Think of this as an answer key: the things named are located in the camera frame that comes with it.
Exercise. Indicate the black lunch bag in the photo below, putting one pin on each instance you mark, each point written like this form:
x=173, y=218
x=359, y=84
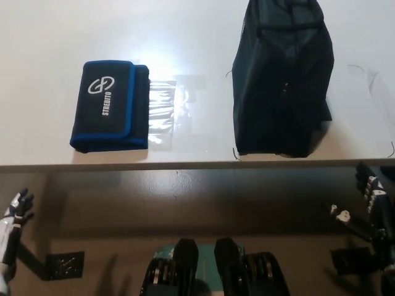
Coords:
x=281, y=92

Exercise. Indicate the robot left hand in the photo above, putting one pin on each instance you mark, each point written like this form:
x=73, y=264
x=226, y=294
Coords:
x=10, y=234

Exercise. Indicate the black table leg bar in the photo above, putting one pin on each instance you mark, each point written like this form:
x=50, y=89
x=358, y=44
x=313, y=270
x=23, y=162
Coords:
x=29, y=260

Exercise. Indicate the clear tape patch with thread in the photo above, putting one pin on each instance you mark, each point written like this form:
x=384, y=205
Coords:
x=378, y=101

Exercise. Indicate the clear tape patch with creases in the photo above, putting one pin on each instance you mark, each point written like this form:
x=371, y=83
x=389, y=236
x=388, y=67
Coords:
x=168, y=108

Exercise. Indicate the robot left black body block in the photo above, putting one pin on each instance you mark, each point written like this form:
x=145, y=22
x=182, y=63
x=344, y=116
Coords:
x=172, y=271

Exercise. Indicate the black pouch with blue trim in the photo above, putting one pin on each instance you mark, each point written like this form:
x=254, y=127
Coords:
x=108, y=108

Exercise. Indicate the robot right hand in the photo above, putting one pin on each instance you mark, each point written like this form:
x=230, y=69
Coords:
x=381, y=216

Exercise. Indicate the short black thread piece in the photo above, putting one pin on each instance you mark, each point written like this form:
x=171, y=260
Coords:
x=236, y=156

